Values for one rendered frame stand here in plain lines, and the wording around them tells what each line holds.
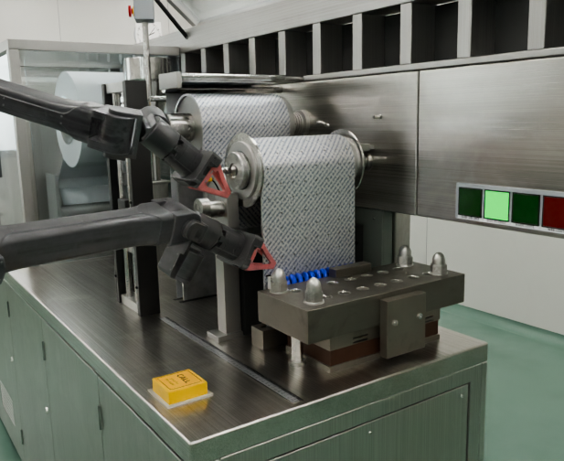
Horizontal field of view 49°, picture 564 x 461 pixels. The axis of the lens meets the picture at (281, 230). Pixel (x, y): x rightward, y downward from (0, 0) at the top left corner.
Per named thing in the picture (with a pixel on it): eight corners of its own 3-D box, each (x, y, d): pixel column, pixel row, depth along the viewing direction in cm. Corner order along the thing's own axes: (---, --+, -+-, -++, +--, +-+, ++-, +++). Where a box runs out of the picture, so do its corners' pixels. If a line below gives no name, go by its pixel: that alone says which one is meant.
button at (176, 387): (152, 391, 105) (151, 378, 105) (189, 380, 109) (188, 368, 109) (169, 406, 100) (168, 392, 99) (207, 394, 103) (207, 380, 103)
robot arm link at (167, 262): (193, 219, 103) (160, 198, 108) (160, 280, 104) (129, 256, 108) (231, 236, 114) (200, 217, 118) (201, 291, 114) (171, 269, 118)
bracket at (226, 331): (205, 337, 131) (198, 193, 126) (231, 330, 135) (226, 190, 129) (216, 344, 127) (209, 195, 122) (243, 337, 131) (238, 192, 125)
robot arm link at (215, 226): (199, 213, 109) (188, 205, 114) (181, 247, 110) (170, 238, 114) (230, 229, 113) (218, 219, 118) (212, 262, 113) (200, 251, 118)
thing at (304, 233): (263, 292, 124) (260, 200, 120) (353, 273, 137) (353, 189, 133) (264, 293, 123) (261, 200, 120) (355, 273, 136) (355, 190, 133)
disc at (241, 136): (222, 196, 132) (226, 126, 127) (224, 196, 132) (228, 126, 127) (259, 216, 120) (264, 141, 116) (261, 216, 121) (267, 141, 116)
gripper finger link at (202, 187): (225, 210, 117) (189, 182, 112) (207, 207, 123) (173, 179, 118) (244, 181, 118) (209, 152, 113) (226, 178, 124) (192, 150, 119)
